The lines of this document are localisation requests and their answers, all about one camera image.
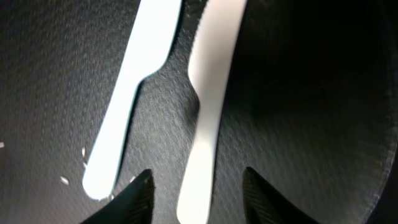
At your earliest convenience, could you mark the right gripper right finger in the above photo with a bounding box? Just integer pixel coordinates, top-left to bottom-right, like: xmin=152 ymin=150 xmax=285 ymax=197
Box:
xmin=243 ymin=167 xmax=318 ymax=224

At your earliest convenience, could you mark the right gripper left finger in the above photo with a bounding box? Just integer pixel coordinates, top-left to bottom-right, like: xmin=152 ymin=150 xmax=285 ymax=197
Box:
xmin=81 ymin=169 xmax=155 ymax=224

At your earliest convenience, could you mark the white plastic spoon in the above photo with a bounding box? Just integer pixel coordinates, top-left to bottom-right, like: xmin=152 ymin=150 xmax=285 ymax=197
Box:
xmin=82 ymin=0 xmax=182 ymax=200
xmin=176 ymin=0 xmax=247 ymax=224

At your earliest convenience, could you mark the round black serving tray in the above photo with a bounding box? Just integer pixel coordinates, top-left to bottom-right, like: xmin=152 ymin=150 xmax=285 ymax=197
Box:
xmin=1 ymin=1 xmax=397 ymax=223

